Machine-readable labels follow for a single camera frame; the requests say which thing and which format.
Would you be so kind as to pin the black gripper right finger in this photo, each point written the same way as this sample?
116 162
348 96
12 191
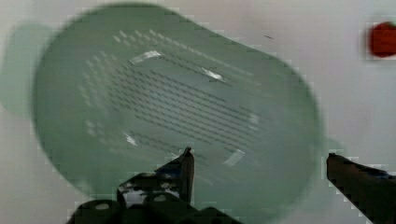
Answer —
371 190

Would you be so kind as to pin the green plastic strainer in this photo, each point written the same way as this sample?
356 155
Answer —
124 88

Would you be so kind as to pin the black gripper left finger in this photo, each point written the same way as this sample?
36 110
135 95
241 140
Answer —
175 177

